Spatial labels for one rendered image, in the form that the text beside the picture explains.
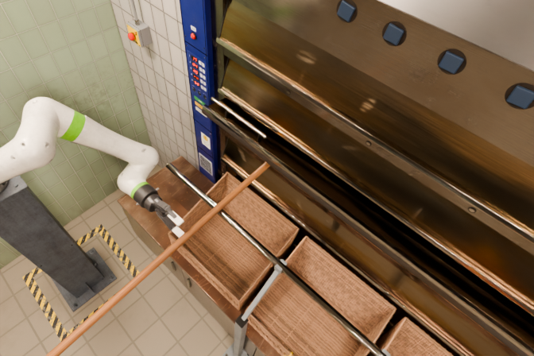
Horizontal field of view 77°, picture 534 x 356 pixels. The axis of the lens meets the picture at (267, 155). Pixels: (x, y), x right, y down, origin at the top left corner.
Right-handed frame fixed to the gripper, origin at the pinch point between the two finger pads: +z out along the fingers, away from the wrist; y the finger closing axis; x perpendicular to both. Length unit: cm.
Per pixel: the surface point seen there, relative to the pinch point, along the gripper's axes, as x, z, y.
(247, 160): -55, -13, 16
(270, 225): -47, 15, 46
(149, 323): 30, -17, 119
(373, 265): -53, 70, 18
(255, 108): -52, -8, -29
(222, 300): -2, 20, 61
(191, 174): -46, -54, 61
